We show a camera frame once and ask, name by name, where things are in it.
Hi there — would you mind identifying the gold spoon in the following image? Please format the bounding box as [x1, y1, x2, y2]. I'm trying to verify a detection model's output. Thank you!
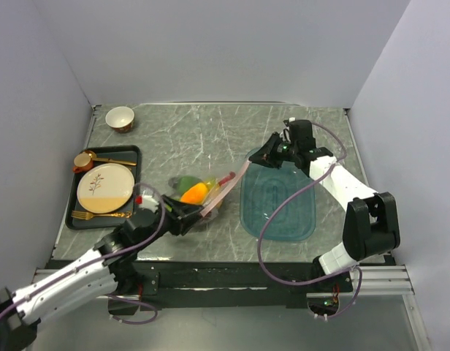
[84, 150, 137, 166]

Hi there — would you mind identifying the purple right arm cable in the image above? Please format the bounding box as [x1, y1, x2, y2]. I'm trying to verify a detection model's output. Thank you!
[257, 122, 364, 320]

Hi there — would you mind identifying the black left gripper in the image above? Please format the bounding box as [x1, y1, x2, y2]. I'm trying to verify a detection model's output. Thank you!
[136, 193, 204, 250]

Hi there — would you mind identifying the clear zip top bag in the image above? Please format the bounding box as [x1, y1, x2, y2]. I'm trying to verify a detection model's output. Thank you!
[169, 159, 251, 227]

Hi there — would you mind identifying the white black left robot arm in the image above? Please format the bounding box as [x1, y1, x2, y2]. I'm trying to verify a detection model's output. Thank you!
[0, 195, 204, 350]

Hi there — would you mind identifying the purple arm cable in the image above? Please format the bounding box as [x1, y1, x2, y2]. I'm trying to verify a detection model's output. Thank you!
[257, 122, 364, 320]
[0, 182, 167, 348]

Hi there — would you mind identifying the small orange cup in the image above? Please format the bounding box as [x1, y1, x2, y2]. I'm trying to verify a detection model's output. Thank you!
[72, 152, 94, 173]

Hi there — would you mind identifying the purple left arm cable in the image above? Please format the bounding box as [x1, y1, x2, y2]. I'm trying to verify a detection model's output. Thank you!
[0, 182, 167, 348]

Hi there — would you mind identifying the translucent blue plastic container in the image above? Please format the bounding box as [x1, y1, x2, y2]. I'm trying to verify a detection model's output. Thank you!
[240, 162, 316, 241]

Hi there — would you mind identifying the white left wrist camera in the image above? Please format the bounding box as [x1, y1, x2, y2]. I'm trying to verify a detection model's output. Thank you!
[135, 195, 159, 213]

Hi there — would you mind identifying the orange green mango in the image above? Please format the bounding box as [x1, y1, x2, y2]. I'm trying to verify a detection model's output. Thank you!
[180, 182, 209, 205]

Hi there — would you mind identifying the red chili pepper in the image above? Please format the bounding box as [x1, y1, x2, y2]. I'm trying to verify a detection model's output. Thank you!
[218, 172, 236, 186]

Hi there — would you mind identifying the white bowl brown outside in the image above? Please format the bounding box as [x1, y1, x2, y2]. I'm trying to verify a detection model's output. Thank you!
[105, 106, 134, 133]

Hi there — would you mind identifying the gold fork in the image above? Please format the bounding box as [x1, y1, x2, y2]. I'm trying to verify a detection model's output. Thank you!
[71, 211, 132, 221]

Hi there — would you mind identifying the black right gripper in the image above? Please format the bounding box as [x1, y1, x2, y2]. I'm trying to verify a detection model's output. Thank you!
[249, 132, 299, 170]

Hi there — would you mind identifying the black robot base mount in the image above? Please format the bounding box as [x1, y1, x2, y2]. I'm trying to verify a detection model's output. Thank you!
[114, 260, 353, 310]

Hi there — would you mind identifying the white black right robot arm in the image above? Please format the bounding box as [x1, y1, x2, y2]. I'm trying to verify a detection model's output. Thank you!
[248, 118, 400, 291]

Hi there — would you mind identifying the cream plate with leaf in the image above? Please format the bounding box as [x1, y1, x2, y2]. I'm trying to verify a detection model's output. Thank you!
[76, 163, 134, 214]

